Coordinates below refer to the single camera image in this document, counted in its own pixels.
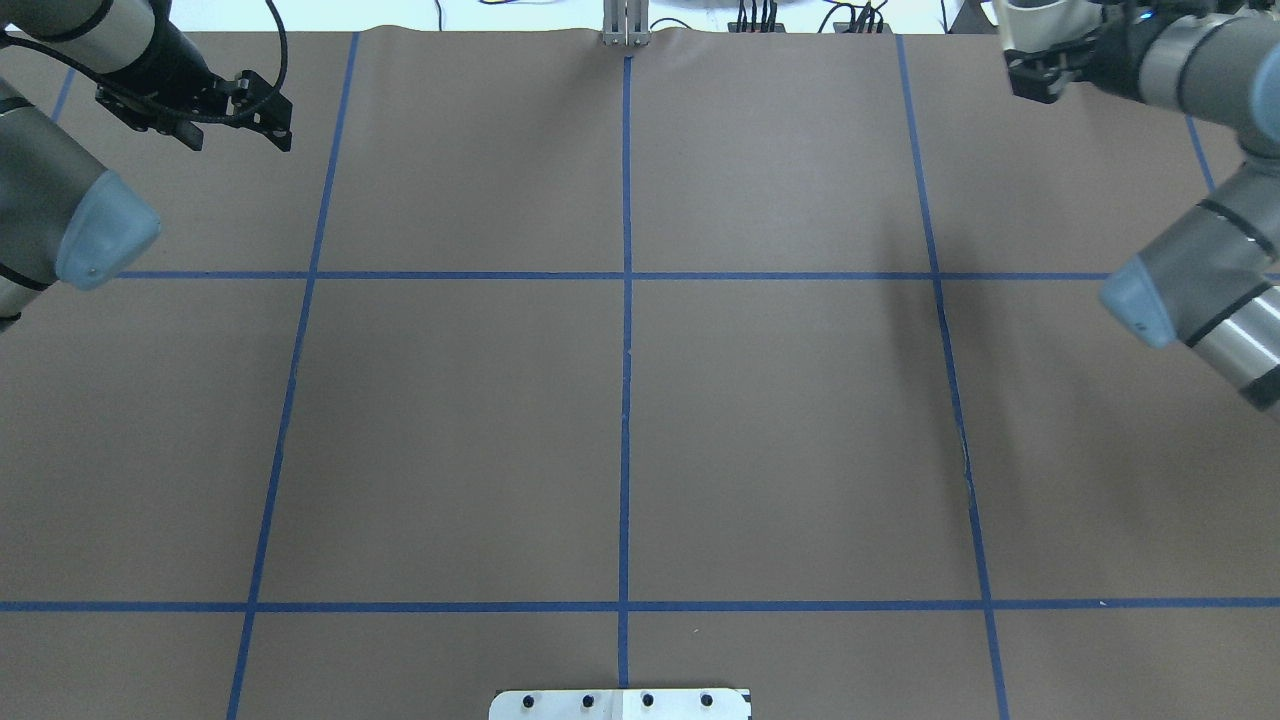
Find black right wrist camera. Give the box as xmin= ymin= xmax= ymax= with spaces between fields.
xmin=1004 ymin=38 xmax=1094 ymax=104

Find far black cable hub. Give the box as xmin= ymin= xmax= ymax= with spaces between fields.
xmin=818 ymin=1 xmax=893 ymax=35

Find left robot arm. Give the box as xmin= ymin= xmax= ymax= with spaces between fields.
xmin=1 ymin=1 xmax=227 ymax=328

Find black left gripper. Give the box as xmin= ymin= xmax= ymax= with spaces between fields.
xmin=95 ymin=10 xmax=230 ymax=151

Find aluminium frame post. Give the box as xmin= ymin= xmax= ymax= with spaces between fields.
xmin=600 ymin=0 xmax=652 ymax=47

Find white camera mast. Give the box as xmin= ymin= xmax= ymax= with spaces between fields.
xmin=488 ymin=688 xmax=754 ymax=719

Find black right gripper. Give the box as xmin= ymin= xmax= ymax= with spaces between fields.
xmin=1082 ymin=5 xmax=1161 ymax=101

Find near black cable hub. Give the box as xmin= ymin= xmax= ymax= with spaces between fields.
xmin=728 ymin=0 xmax=781 ymax=35

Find black cable hub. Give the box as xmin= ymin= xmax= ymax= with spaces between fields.
xmin=728 ymin=0 xmax=781 ymax=35
xmin=818 ymin=1 xmax=893 ymax=35

